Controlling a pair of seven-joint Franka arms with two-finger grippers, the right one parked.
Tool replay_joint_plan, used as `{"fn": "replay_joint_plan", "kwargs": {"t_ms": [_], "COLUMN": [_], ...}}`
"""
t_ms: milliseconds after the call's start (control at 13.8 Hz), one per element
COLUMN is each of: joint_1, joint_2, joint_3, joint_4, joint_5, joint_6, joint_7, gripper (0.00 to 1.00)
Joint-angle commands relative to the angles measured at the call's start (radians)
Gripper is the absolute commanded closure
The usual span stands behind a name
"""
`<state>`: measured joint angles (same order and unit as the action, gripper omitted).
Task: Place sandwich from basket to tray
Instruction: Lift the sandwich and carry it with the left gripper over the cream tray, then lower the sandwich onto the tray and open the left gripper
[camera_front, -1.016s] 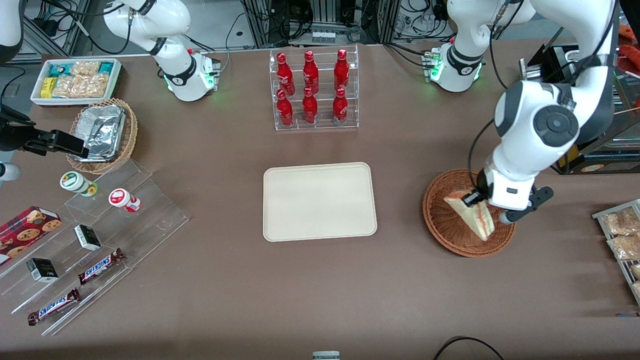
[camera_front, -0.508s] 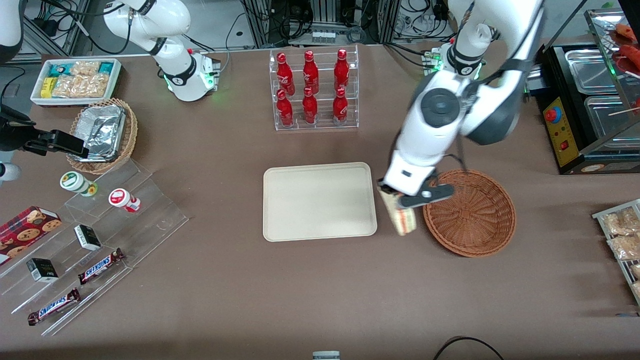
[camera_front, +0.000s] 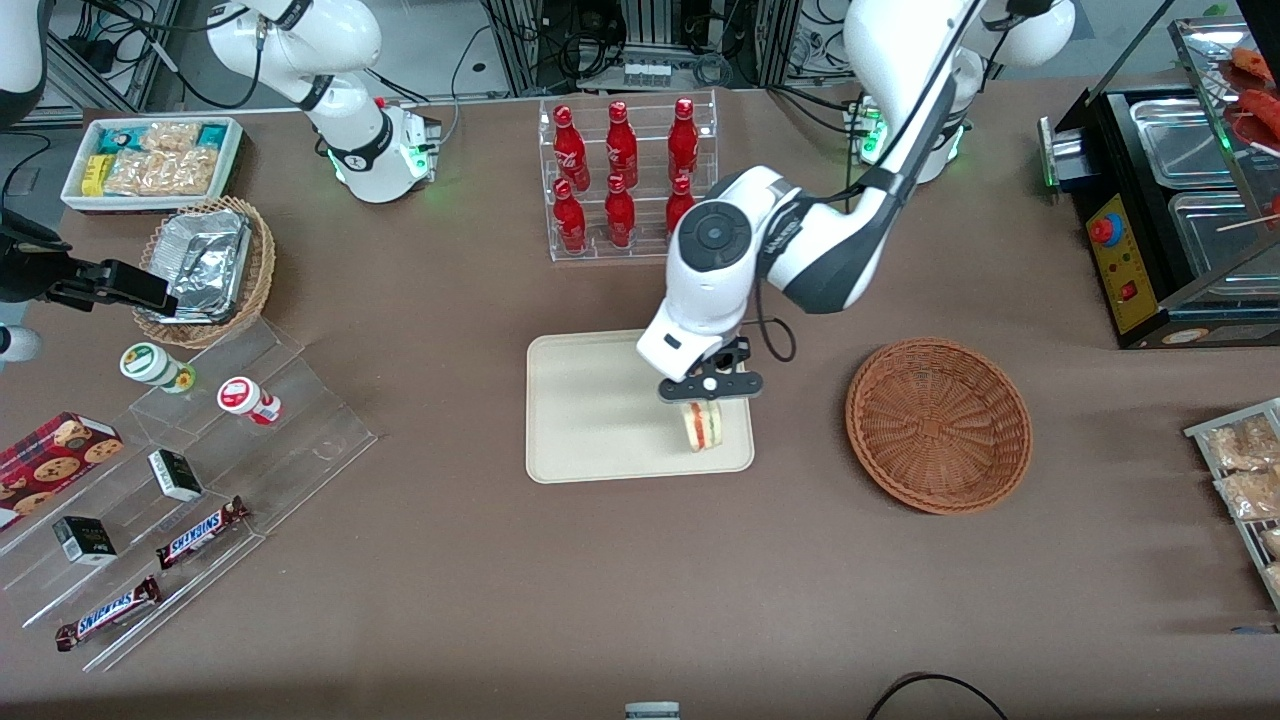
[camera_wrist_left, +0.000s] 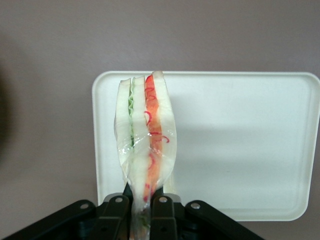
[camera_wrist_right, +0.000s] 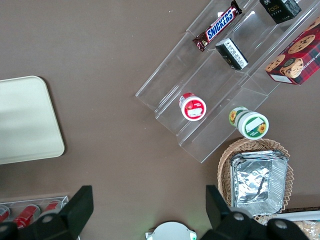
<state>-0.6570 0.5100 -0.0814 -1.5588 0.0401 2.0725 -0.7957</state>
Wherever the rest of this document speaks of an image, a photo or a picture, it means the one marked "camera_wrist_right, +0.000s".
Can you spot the beige plastic serving tray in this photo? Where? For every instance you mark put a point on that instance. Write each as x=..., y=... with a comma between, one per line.
x=25, y=120

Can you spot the small black carton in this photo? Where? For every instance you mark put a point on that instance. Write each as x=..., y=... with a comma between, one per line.
x=280, y=11
x=231, y=53

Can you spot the white rectangular plastic bin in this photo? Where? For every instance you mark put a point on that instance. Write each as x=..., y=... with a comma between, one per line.
x=305, y=214

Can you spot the clear cracker bag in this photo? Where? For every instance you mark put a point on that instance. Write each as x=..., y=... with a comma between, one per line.
x=311, y=228

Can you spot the red lid yogurt cup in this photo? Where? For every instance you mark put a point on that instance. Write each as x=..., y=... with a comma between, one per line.
x=193, y=108

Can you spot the Snickers chocolate bar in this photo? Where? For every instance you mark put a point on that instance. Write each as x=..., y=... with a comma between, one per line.
x=220, y=25

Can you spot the red cola bottle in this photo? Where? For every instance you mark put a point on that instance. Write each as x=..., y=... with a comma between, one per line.
x=26, y=215
x=51, y=207
x=4, y=213

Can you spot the clear acrylic stepped shelf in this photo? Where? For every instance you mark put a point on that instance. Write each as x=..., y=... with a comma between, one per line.
x=175, y=75

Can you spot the stacked aluminium foil trays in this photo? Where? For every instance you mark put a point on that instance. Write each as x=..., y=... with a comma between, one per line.
x=257, y=185

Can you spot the clear acrylic bottle rack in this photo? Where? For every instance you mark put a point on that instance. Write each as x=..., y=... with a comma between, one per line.
x=35, y=200

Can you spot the green lid yogurt cup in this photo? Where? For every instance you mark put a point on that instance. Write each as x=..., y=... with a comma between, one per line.
x=252, y=125

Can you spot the light tan wicker basket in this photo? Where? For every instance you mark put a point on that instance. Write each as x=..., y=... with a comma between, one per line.
x=225, y=162

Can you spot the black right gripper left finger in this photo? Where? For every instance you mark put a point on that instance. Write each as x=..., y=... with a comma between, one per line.
x=70, y=220

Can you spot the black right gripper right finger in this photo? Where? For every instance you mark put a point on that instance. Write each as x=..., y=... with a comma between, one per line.
x=225, y=222

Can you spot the red tartan cookie box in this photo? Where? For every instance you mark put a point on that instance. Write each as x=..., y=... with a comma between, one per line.
x=300, y=57

